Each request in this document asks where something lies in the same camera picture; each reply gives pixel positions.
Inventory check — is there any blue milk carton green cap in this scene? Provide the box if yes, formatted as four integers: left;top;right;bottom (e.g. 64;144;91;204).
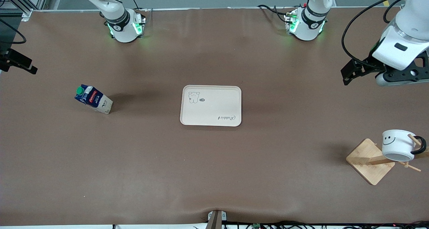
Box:
74;84;114;115

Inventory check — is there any white cup black handle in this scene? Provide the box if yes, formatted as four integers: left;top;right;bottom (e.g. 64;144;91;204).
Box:
382;130;427;162

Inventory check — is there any wooden cup hanging rack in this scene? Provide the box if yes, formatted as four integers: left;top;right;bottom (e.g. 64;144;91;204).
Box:
346;134;429;185

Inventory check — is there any beige rectangular serving tray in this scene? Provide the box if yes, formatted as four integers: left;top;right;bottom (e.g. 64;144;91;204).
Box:
180;85;242;127

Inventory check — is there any black looped cable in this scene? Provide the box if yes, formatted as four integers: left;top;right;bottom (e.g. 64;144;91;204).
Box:
0;19;27;45

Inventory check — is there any long black arm cable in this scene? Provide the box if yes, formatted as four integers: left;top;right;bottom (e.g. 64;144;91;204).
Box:
341;0;403;61

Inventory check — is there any aluminium frame profile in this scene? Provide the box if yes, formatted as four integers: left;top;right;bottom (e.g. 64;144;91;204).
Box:
0;0;51;22

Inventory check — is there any short black arm cable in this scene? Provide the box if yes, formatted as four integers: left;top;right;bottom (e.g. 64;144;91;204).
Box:
383;0;403;24

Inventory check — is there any grey metal table bracket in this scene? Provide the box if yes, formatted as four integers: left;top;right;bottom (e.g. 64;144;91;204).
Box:
207;210;228;229

